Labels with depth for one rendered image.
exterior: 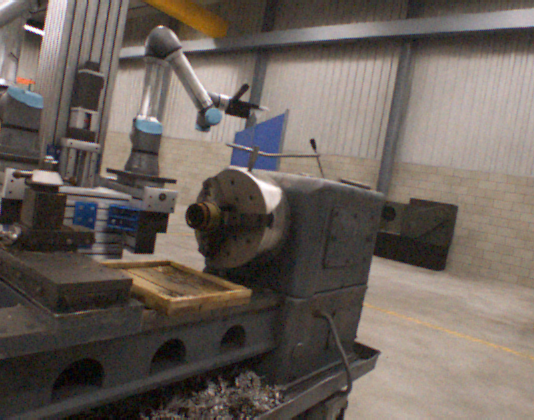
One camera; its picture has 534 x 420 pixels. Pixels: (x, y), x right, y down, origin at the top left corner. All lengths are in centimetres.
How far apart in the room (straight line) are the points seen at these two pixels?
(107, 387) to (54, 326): 27
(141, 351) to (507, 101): 1093
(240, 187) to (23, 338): 77
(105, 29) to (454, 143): 1016
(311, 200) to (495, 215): 981
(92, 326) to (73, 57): 130
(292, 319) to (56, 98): 124
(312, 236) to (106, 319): 73
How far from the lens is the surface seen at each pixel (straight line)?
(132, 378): 107
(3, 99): 172
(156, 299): 106
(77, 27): 195
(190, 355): 117
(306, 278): 139
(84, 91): 184
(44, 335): 82
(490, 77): 1174
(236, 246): 132
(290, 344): 145
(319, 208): 137
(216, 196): 134
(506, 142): 1127
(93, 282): 87
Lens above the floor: 120
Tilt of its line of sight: 3 degrees down
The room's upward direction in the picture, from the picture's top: 10 degrees clockwise
